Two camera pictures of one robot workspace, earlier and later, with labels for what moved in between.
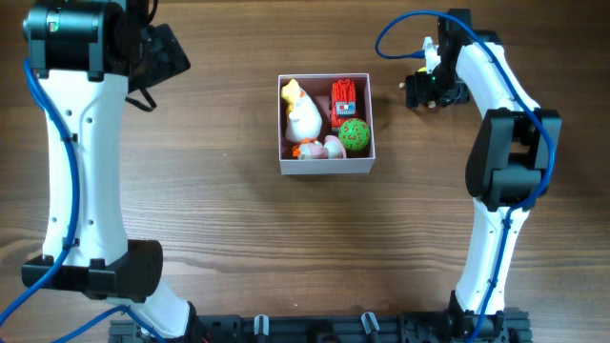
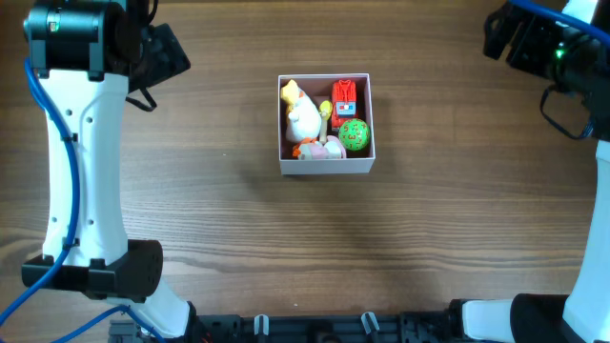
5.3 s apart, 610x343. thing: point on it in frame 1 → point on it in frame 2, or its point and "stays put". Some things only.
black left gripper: [168, 58] stays put
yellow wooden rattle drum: [402, 85] → [325, 109]
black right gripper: [415, 90] → [498, 35]
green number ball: [354, 134] stays put
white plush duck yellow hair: [304, 120] stays put
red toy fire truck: [343, 102] stays put
